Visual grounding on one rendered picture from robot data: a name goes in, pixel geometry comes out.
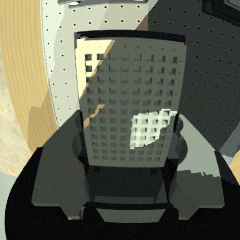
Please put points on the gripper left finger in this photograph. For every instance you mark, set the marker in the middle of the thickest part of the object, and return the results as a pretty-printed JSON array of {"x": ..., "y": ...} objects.
[{"x": 52, "y": 186}]

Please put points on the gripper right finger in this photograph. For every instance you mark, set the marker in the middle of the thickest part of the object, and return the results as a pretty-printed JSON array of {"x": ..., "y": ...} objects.
[{"x": 203, "y": 187}]

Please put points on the cream well plate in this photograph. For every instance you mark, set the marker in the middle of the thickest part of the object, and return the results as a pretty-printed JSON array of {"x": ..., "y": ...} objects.
[{"x": 127, "y": 72}]

